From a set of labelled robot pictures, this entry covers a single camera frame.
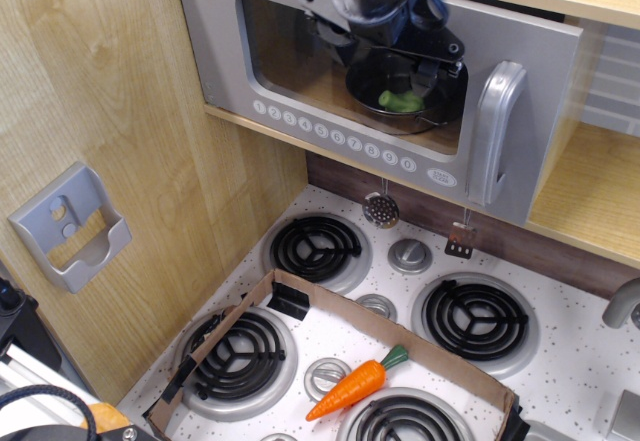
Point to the front left stove burner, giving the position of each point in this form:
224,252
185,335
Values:
247,372

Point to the grey wall phone holder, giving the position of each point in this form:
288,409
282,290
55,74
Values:
57,213

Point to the green toy vegetable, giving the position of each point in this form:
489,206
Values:
406,102

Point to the grey faucet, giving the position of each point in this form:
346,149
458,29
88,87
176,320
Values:
623,306

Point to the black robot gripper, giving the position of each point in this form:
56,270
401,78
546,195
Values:
414,28

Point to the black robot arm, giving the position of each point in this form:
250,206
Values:
355,31

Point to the grey front stove knob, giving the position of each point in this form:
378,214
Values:
323,375

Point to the black device left edge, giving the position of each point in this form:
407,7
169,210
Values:
21,326

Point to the hanging small spatula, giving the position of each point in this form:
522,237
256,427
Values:
461,237

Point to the orange toy carrot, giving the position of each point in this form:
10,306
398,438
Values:
365,380

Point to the stove burner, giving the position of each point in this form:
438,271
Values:
479,318
403,413
247,372
324,249

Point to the grey stove knob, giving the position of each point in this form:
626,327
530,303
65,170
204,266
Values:
380,305
323,375
410,256

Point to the back left stove burner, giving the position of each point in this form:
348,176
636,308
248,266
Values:
324,249

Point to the grey toy microwave door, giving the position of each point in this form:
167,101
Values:
257,59

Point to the steel pot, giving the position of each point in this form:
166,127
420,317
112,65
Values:
442,87

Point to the back right stove burner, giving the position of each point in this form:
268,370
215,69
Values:
479,318

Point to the orange object bottom left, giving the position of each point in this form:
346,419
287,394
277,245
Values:
107,417

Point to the grey middle stove knob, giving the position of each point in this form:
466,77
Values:
380,305

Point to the hanging metal strainer spoon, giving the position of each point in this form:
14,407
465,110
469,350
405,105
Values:
380,209

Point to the grey back stove knob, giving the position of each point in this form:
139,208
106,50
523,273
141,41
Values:
410,256

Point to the front right stove burner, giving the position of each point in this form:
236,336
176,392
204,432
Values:
403,413

